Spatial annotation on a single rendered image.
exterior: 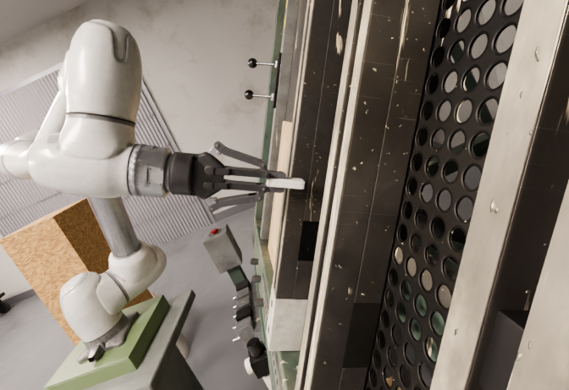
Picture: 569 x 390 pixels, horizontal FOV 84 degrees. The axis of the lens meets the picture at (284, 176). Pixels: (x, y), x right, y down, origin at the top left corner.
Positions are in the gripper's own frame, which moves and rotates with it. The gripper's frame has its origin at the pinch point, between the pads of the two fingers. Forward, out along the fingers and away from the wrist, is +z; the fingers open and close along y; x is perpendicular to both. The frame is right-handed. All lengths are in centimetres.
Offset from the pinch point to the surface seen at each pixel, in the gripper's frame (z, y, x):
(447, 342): 1.4, 1.6, -43.9
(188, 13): -82, 131, 404
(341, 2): 6.6, 32.9, 2.0
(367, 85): 2.4, 15.9, -25.8
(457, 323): 1.4, 2.9, -44.3
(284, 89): 7, 22, 64
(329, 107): 7.1, 14.6, 2.0
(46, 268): -134, -114, 174
